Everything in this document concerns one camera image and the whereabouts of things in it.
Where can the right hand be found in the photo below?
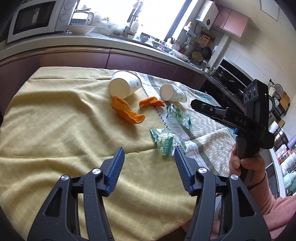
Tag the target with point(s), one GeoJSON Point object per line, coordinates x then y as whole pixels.
{"type": "Point", "coordinates": [256, 164]}

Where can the green snack wrapper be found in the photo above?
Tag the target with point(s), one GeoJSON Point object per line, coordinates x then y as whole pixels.
{"type": "Point", "coordinates": [167, 141]}

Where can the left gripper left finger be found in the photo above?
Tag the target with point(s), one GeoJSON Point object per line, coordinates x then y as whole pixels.
{"type": "Point", "coordinates": [112, 169]}

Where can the large dotted paper cup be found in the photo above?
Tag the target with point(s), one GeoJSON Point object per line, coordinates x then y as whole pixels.
{"type": "Point", "coordinates": [124, 83]}

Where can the white microwave oven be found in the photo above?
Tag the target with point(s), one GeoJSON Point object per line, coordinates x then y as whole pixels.
{"type": "Point", "coordinates": [41, 17]}

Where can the white water heater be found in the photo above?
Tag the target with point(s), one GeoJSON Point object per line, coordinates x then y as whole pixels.
{"type": "Point", "coordinates": [207, 15]}

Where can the small dotted paper cup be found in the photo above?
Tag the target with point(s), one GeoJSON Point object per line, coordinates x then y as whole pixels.
{"type": "Point", "coordinates": [169, 92]}

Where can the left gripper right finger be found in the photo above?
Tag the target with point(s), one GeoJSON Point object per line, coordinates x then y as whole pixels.
{"type": "Point", "coordinates": [187, 169]}

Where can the pink wall cabinet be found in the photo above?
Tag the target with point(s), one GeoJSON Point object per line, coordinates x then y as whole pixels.
{"type": "Point", "coordinates": [231, 23]}

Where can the clear green candy wrapper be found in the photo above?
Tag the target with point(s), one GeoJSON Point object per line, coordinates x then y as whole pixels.
{"type": "Point", "coordinates": [175, 114]}

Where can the kitchen faucet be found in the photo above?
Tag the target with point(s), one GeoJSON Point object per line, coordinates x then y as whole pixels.
{"type": "Point", "coordinates": [133, 16]}

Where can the black camera box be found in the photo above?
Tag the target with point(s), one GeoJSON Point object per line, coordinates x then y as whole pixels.
{"type": "Point", "coordinates": [256, 102]}

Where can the black built-in oven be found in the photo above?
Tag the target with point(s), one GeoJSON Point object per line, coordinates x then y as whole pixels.
{"type": "Point", "coordinates": [226, 84]}

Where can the long orange peel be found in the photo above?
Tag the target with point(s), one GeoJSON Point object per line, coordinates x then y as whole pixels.
{"type": "Point", "coordinates": [123, 109]}

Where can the white ceramic bowl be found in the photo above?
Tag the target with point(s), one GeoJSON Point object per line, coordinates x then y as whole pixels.
{"type": "Point", "coordinates": [80, 29]}

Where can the pink sleeved right forearm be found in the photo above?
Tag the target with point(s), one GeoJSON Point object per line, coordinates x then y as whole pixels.
{"type": "Point", "coordinates": [278, 212]}

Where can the small orange peel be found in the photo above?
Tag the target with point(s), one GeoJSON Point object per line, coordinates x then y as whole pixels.
{"type": "Point", "coordinates": [151, 101]}

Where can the glass electric kettle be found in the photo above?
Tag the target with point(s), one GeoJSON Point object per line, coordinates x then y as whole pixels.
{"type": "Point", "coordinates": [82, 17]}

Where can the white soap bottle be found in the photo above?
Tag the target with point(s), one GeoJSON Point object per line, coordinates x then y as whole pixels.
{"type": "Point", "coordinates": [134, 26]}

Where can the yellow patterned tablecloth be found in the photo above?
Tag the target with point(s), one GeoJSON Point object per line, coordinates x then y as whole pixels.
{"type": "Point", "coordinates": [61, 122]}

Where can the black frying pan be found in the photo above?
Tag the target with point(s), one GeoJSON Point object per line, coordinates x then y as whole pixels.
{"type": "Point", "coordinates": [206, 53]}

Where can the kitchen counter with cabinets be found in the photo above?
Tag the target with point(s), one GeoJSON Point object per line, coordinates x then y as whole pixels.
{"type": "Point", "coordinates": [19, 60]}

